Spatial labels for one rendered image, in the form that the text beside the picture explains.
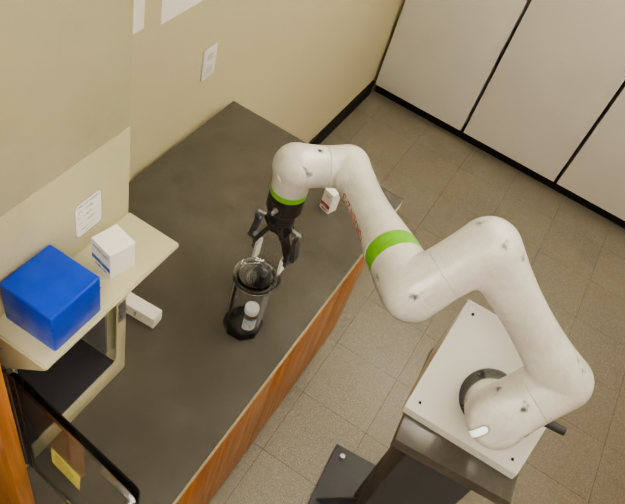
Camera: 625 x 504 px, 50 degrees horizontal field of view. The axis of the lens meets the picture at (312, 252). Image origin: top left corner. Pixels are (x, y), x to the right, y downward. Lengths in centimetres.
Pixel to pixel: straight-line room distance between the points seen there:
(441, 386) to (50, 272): 105
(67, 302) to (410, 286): 60
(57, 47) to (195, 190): 125
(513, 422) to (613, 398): 198
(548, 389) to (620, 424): 192
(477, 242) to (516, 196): 283
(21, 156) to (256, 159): 137
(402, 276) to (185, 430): 68
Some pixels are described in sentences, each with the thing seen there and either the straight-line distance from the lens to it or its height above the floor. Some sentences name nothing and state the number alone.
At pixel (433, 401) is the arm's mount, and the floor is 100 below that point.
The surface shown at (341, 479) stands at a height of 1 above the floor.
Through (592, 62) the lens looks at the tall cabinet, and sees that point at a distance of 381.
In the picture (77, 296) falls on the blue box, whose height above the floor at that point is 160.
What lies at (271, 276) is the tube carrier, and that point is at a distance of 165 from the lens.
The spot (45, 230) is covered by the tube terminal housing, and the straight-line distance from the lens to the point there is 108.
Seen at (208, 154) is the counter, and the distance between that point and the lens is 222.
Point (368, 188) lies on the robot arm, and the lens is 148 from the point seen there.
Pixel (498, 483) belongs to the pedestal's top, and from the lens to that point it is 183.
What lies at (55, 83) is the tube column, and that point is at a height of 187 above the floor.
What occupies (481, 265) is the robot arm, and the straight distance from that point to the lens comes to 126.
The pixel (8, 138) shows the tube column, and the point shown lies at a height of 183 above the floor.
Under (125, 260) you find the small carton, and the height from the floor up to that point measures 154.
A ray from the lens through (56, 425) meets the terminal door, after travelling 119.
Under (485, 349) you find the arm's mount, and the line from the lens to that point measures 175.
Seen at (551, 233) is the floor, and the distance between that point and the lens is 398.
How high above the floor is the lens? 245
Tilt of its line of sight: 49 degrees down
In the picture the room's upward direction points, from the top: 20 degrees clockwise
